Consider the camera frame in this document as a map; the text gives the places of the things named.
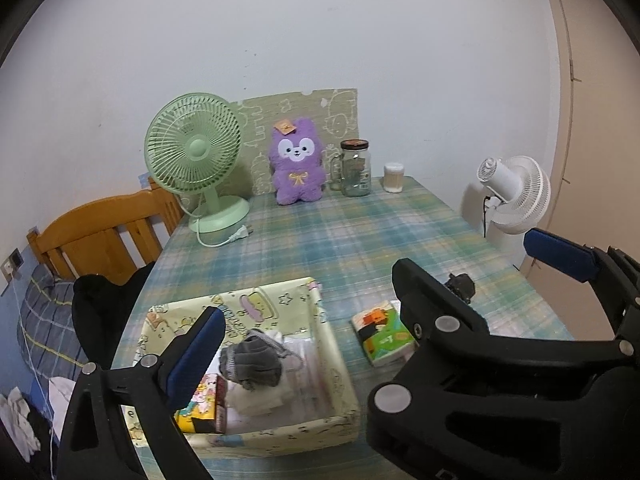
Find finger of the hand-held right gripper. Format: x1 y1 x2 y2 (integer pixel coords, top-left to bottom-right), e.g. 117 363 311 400
392 258 640 367
523 227 640 311

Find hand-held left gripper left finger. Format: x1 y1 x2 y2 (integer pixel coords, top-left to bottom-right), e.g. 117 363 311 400
56 305 227 480

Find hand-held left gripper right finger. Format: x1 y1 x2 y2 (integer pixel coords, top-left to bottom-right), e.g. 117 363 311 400
366 349 640 480

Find grey sock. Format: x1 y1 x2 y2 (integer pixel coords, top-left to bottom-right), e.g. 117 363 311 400
444 272 476 305
219 330 286 391

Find yellow cartoon tissue packet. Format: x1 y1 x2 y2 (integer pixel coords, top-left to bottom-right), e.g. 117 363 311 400
174 372 228 435

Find green tissue packet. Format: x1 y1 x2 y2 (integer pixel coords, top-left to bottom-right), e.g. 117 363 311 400
350 300 418 367

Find printed storage box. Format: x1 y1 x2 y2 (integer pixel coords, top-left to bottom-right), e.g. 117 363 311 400
114 276 361 458

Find white standing fan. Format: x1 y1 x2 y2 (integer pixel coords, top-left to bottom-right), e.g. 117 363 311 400
462 155 552 251

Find black garment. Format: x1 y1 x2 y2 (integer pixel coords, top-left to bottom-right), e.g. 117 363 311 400
71 261 156 371

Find beige door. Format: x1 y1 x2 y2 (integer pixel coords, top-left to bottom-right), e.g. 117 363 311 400
535 0 640 336

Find cotton swab container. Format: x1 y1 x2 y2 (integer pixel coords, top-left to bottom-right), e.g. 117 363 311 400
383 162 405 193

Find small white cloth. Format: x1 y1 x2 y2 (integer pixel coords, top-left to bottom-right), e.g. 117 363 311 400
49 376 76 411

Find glass jar mug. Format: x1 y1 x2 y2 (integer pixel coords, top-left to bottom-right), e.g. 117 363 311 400
327 139 373 198

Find plaid pillow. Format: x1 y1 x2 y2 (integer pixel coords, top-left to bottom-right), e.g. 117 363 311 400
16 265 91 386

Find wooden headboard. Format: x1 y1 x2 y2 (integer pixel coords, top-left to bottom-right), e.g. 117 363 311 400
27 180 186 291

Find purple plush toy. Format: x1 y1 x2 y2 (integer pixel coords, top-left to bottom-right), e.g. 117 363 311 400
269 117 326 207

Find crumpled white cloth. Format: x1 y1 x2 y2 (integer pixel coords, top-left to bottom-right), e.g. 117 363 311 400
0 386 43 461

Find green desk fan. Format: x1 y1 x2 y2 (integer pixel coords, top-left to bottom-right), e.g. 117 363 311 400
144 92 252 248

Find green printed board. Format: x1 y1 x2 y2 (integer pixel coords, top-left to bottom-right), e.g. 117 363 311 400
235 88 359 196

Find white cable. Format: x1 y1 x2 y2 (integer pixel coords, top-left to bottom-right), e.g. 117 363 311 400
12 280 57 480

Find wall socket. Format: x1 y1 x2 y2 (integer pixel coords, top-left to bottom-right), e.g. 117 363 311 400
1 249 25 281

